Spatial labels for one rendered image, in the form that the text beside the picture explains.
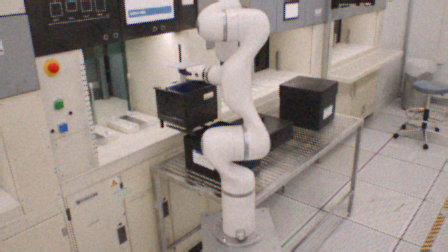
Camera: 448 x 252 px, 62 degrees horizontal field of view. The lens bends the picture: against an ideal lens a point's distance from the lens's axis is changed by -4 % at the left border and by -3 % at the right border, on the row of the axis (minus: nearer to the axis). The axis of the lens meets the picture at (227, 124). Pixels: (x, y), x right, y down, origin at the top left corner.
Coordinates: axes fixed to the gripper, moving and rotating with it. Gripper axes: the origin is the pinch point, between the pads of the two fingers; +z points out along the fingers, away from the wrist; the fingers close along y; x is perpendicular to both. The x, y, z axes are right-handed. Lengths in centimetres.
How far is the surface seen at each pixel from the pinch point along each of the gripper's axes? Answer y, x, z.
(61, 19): -49, 27, 14
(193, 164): -5.2, -45.1, -7.8
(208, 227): -34, -49, -44
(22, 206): -79, -42, 15
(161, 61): 13.9, -2.8, 33.4
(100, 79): 15, -23, 101
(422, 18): 424, -12, 3
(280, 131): 46, -40, -24
